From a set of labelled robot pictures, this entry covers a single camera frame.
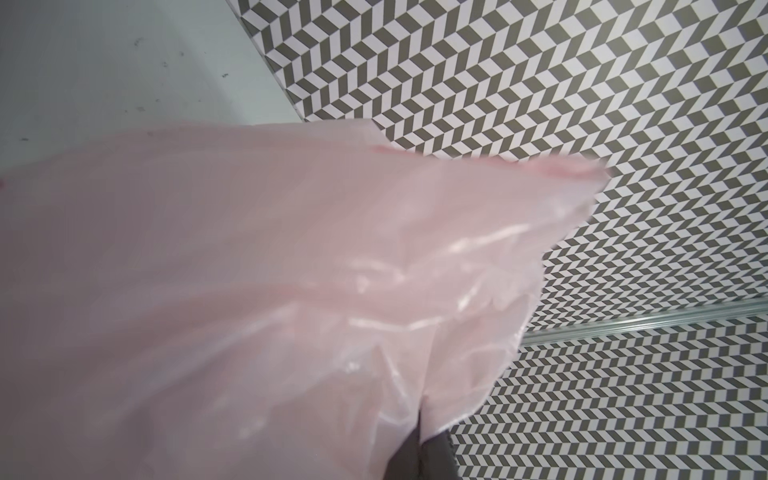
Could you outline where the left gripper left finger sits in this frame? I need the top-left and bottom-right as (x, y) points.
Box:
(383, 428), (421, 480)

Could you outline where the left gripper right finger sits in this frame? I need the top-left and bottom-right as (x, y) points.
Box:
(421, 431), (461, 480)

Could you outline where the pink plastic bag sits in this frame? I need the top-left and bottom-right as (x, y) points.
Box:
(1, 120), (608, 479)

